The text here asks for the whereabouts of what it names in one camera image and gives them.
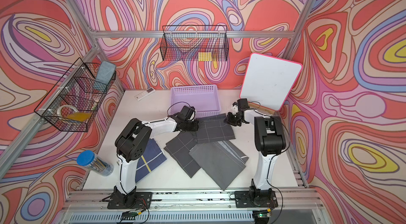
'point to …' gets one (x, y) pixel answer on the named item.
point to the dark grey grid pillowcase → (213, 128)
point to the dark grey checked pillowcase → (178, 148)
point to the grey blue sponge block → (105, 72)
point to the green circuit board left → (130, 214)
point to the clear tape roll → (59, 110)
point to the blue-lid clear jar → (89, 159)
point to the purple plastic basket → (204, 99)
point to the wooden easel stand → (267, 109)
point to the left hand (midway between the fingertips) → (200, 127)
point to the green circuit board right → (263, 215)
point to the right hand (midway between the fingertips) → (227, 124)
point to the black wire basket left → (79, 88)
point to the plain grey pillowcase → (220, 161)
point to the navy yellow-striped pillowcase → (152, 157)
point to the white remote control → (145, 93)
